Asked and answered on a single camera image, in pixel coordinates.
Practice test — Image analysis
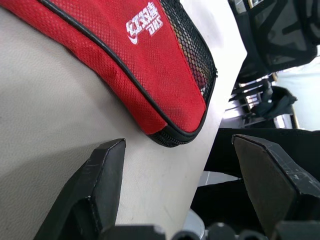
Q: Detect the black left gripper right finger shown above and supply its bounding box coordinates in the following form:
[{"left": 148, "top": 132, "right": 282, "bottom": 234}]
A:
[{"left": 231, "top": 134, "right": 320, "bottom": 238}]

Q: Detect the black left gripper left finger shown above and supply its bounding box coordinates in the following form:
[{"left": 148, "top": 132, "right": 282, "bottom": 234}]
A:
[{"left": 34, "top": 138, "right": 127, "bottom": 240}]

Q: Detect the red paddle case with mesh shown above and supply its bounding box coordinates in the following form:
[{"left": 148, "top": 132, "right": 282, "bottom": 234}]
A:
[{"left": 0, "top": 0, "right": 219, "bottom": 148}]

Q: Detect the black cloth bundle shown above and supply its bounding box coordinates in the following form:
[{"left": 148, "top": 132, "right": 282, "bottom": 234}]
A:
[{"left": 250, "top": 85, "right": 298, "bottom": 118}]

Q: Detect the black mesh office chair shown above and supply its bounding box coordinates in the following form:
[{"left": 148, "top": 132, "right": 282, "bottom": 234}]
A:
[{"left": 227, "top": 0, "right": 320, "bottom": 83}]

